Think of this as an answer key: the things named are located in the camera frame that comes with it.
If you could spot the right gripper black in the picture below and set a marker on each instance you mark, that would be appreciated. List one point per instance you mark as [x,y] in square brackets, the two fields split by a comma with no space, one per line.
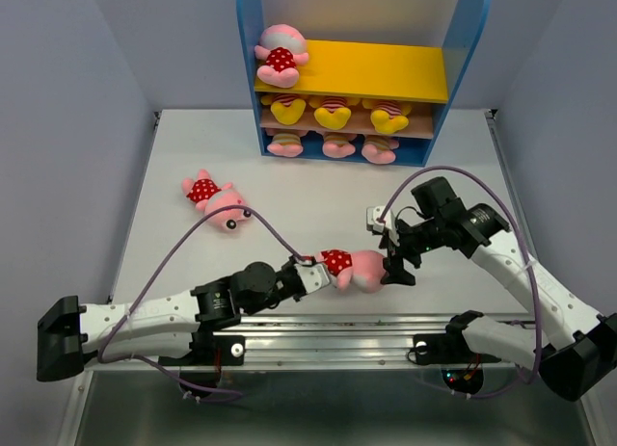
[394,265]

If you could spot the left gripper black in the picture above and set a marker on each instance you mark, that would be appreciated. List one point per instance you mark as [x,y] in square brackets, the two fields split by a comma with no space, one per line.
[289,264]

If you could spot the pink pig plush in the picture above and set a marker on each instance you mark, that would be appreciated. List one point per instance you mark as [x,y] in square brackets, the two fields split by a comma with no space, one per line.
[281,49]
[363,269]

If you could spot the pink plush striped body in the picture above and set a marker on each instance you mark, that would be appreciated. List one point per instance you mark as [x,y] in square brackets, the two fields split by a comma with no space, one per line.
[338,145]

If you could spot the yellow bear plush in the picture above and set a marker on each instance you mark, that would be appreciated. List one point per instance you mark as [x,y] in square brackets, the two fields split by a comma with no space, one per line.
[332,112]
[388,116]
[287,108]

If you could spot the pink frog plush striped shirt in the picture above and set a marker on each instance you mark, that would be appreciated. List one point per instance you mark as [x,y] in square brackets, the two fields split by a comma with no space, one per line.
[285,142]

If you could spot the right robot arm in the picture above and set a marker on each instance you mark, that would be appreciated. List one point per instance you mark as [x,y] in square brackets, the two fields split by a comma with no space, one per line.
[571,345]

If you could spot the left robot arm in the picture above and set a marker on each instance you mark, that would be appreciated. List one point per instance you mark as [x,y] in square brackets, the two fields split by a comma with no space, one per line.
[71,334]

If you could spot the brown lower shelf board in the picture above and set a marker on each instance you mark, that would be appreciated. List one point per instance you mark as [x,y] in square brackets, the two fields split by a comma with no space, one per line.
[420,126]

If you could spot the blue wooden toy shelf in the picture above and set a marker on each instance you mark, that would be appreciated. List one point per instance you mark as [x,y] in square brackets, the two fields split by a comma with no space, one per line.
[454,26]

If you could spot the pink pig plush dotted dress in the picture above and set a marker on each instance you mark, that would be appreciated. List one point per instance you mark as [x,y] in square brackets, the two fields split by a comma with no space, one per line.
[223,203]

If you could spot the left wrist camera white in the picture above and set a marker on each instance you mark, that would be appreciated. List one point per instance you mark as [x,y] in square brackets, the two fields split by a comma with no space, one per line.
[314,276]

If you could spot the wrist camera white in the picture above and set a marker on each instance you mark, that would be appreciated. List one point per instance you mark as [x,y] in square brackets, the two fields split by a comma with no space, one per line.
[314,276]
[381,221]

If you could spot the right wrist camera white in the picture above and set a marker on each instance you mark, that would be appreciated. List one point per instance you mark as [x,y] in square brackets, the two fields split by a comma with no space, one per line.
[381,221]

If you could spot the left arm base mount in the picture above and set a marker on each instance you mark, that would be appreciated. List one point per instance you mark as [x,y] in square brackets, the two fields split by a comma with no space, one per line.
[199,373]

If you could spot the aluminium rail frame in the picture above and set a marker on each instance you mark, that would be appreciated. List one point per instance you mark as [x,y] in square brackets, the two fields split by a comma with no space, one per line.
[330,369]

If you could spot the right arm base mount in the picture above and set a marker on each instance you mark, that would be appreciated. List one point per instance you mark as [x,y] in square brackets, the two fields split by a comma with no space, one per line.
[460,368]

